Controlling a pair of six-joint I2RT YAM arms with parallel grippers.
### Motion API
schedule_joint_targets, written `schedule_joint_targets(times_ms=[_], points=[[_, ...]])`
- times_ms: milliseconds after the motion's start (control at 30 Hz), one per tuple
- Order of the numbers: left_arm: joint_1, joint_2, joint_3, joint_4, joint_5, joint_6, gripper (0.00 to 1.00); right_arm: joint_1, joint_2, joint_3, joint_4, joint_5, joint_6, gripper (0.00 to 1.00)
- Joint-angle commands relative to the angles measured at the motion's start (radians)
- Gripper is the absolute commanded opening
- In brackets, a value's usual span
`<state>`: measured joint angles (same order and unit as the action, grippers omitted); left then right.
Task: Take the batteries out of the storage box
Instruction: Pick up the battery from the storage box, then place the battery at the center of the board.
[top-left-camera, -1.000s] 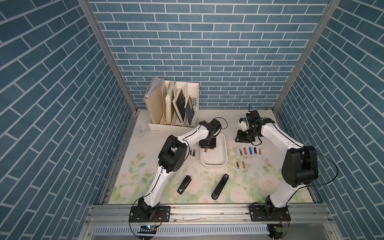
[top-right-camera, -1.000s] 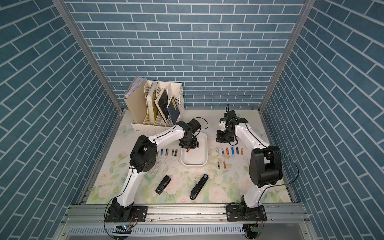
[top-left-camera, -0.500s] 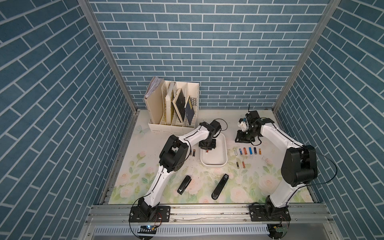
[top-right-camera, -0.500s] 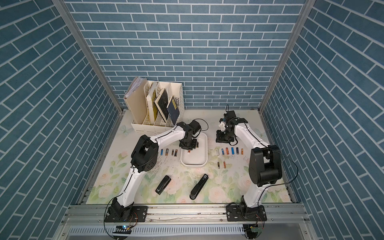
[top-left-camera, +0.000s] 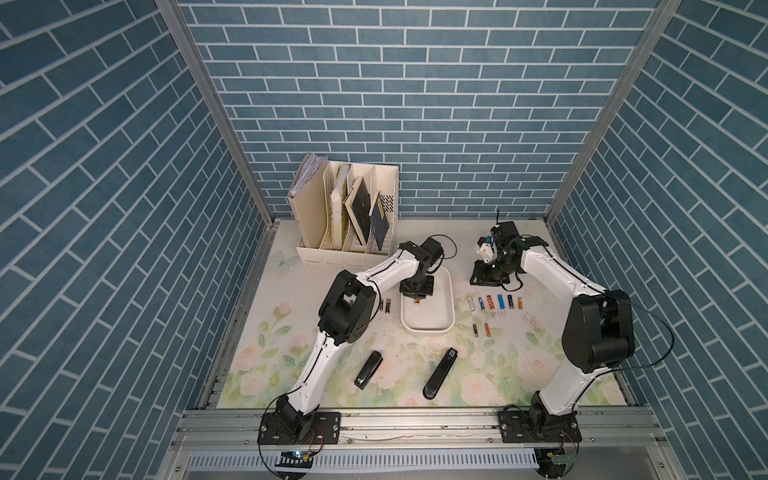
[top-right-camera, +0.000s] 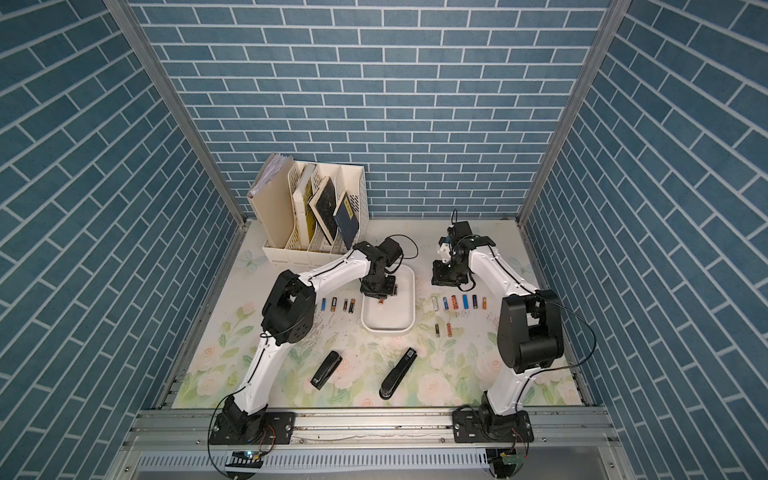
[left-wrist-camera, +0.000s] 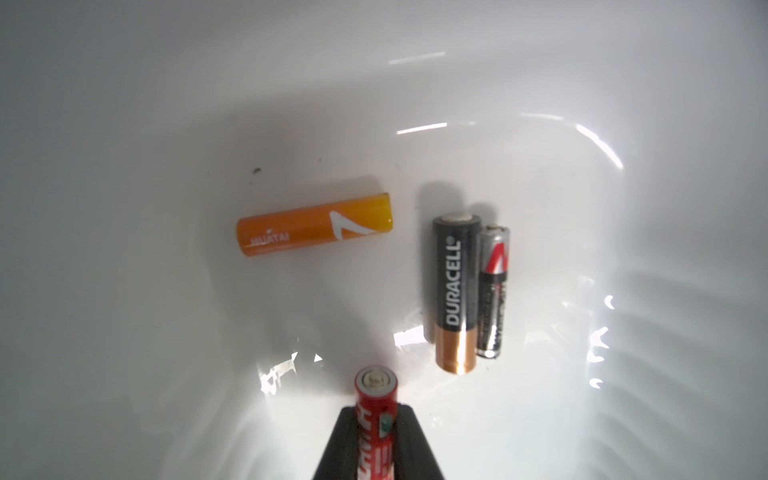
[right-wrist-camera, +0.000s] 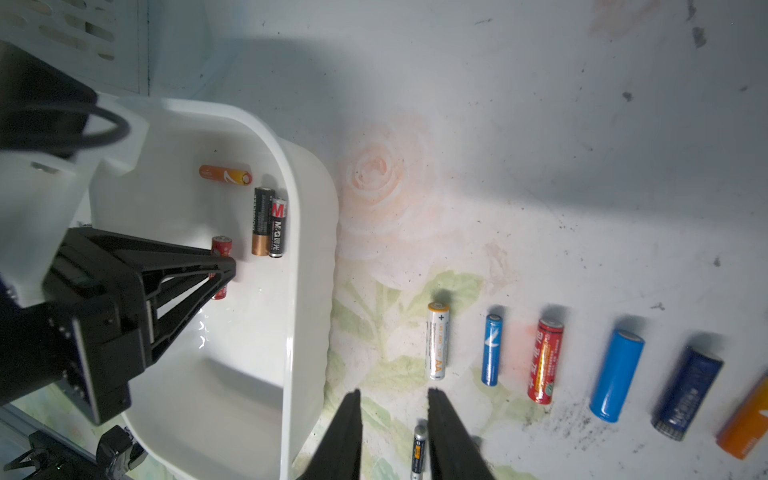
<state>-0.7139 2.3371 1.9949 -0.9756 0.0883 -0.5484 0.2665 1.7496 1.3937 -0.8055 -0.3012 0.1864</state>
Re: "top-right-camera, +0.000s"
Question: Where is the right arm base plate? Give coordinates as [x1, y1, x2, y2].
[452, 406, 534, 444]

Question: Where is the white plastic storage box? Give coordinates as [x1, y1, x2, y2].
[361, 265, 416, 335]

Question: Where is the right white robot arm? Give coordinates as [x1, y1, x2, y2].
[431, 220, 564, 417]

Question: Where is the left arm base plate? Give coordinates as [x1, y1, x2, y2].
[208, 410, 296, 447]

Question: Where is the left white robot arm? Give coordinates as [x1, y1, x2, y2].
[223, 237, 404, 420]

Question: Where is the floral table mat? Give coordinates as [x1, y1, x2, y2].
[172, 218, 582, 409]

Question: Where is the aluminium mounting rail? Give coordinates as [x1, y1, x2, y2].
[124, 406, 619, 451]

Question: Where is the dark blue notebook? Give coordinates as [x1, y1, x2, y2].
[334, 192, 359, 250]

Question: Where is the beige desktop file organizer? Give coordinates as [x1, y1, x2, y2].
[247, 153, 369, 267]

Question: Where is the long black stapler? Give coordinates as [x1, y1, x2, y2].
[379, 348, 418, 400]

